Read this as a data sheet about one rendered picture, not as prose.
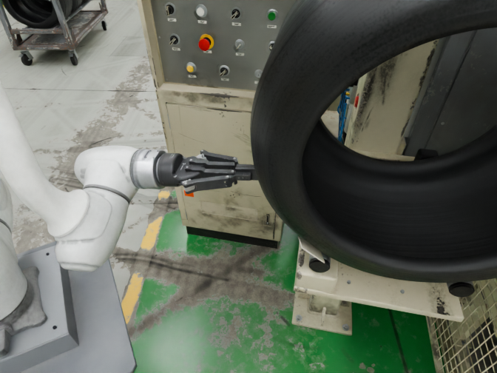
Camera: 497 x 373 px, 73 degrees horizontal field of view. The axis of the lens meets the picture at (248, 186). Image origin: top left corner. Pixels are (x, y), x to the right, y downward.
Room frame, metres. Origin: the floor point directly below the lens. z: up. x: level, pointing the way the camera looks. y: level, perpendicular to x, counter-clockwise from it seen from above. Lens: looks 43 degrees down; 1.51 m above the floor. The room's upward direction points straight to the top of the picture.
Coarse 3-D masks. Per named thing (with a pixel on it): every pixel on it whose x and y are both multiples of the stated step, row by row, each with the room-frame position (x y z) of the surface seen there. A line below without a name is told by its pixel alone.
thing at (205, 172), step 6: (186, 168) 0.55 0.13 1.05; (192, 168) 0.55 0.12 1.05; (198, 168) 0.55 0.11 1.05; (204, 168) 0.55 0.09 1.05; (204, 174) 0.54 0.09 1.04; (210, 174) 0.54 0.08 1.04; (216, 174) 0.53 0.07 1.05; (222, 174) 0.53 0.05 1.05; (228, 174) 0.53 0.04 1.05; (234, 174) 0.53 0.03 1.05
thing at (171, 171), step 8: (160, 160) 0.57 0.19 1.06; (168, 160) 0.56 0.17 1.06; (176, 160) 0.57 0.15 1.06; (184, 160) 0.59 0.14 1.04; (160, 168) 0.55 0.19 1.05; (168, 168) 0.55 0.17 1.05; (176, 168) 0.56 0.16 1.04; (160, 176) 0.54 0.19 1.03; (168, 176) 0.54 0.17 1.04; (176, 176) 0.54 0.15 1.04; (184, 176) 0.53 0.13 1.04; (192, 176) 0.53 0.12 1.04; (200, 176) 0.54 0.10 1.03; (168, 184) 0.54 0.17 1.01; (176, 184) 0.54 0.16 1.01
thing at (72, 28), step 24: (0, 0) 3.57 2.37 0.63; (24, 0) 3.90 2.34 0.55; (48, 0) 4.27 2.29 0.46; (72, 0) 4.02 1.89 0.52; (48, 24) 3.60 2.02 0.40; (72, 24) 4.25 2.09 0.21; (96, 24) 4.31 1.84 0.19; (24, 48) 3.51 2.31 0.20; (48, 48) 3.52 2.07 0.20; (72, 48) 3.53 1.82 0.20
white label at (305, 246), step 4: (300, 240) 0.42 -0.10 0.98; (304, 240) 0.43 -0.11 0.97; (300, 244) 0.40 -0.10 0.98; (304, 244) 0.41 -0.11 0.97; (308, 244) 0.42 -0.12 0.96; (304, 248) 0.39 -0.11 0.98; (308, 248) 0.40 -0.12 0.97; (312, 248) 0.41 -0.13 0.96; (308, 252) 0.39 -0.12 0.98; (312, 252) 0.39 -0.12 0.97; (316, 252) 0.40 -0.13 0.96; (320, 252) 0.41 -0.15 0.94; (316, 256) 0.39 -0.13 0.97; (320, 256) 0.40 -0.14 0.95; (320, 260) 0.38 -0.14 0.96
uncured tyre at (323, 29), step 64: (320, 0) 0.45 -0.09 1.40; (384, 0) 0.39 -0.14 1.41; (448, 0) 0.37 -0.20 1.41; (320, 64) 0.40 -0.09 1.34; (256, 128) 0.44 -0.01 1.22; (320, 128) 0.67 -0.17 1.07; (320, 192) 0.57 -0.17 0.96; (384, 192) 0.61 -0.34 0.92; (448, 192) 0.57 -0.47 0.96; (384, 256) 0.37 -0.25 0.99; (448, 256) 0.41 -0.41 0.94
